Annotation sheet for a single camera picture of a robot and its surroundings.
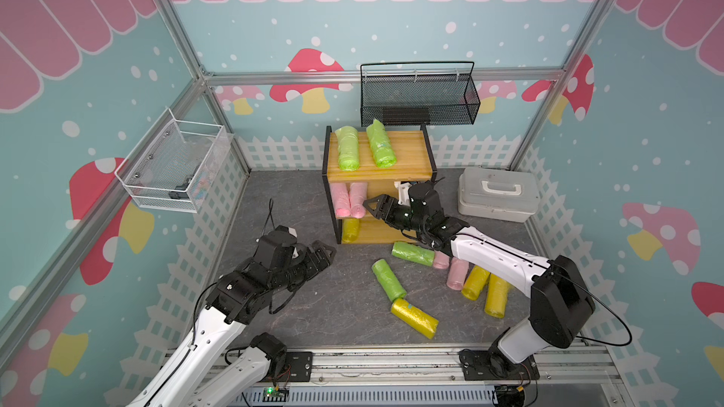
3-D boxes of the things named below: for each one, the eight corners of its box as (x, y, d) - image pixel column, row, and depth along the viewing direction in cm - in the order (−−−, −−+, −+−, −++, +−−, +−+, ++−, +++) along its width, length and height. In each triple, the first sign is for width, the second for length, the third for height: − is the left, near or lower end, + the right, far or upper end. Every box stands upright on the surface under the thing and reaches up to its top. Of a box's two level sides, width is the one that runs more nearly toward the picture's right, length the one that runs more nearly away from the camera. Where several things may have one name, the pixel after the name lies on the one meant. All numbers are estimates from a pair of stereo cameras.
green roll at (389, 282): (394, 304, 86) (395, 300, 84) (370, 269, 94) (370, 264, 91) (406, 296, 88) (408, 292, 85) (382, 262, 95) (382, 257, 93)
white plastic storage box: (461, 223, 106) (471, 201, 96) (453, 189, 116) (461, 167, 106) (530, 223, 106) (547, 201, 96) (516, 189, 116) (530, 167, 106)
